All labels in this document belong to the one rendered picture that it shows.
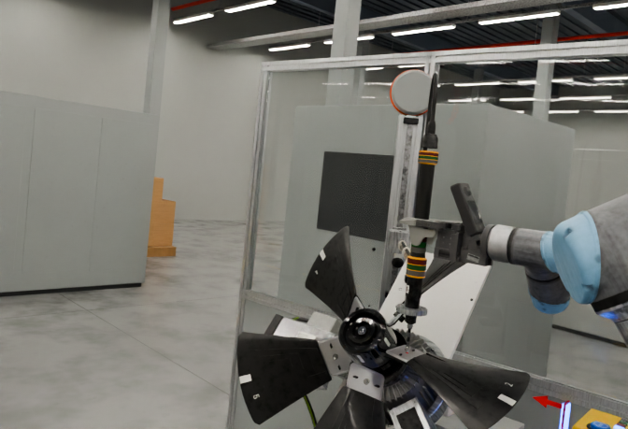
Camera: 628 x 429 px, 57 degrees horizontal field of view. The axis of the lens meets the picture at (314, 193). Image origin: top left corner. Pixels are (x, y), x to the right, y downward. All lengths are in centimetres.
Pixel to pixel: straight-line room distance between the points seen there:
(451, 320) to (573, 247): 85
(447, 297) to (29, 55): 1242
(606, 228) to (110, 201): 630
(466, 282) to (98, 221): 554
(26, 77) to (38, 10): 140
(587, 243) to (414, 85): 128
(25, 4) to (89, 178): 745
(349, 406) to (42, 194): 553
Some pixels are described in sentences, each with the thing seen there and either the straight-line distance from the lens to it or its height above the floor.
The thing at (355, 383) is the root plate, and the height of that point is 111.
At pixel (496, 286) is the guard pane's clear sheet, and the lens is 203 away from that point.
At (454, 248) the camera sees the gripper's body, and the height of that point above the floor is 145.
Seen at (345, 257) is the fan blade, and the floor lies 136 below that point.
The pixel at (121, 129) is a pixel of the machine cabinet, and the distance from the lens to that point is 686.
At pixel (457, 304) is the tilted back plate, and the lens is 168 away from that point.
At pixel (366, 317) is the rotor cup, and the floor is 125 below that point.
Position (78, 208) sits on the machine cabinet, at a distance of 673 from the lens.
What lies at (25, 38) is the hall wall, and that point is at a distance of 1359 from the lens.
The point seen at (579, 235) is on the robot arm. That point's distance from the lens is 85.
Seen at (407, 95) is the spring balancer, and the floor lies 186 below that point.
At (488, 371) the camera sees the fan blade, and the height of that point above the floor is 118.
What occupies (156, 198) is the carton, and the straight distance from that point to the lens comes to 935.
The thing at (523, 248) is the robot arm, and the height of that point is 147.
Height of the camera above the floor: 158
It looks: 2 degrees down
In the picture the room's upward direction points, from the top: 6 degrees clockwise
